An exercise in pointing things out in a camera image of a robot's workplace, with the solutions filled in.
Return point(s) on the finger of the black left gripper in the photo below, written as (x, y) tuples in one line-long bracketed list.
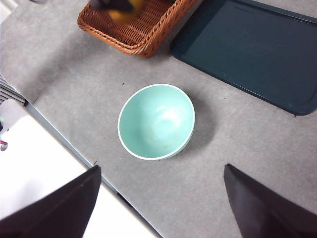
[(111, 5)]

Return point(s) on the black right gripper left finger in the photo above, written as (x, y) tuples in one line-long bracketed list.
[(57, 213)]

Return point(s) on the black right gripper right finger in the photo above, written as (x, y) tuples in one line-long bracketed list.
[(267, 213)]

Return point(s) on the orange yellow fruit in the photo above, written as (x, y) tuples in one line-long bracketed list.
[(123, 16)]

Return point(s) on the teal ribbed bowl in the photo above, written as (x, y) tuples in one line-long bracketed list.
[(156, 124)]

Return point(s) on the brown wicker basket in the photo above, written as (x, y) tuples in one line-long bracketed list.
[(138, 34)]

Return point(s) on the pale rounded device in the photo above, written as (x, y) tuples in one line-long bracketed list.
[(11, 114)]

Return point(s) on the grey ribbed panel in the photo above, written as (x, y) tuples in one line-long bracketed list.
[(10, 90)]

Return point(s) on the black rectangular tray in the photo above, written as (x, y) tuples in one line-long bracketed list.
[(255, 52)]

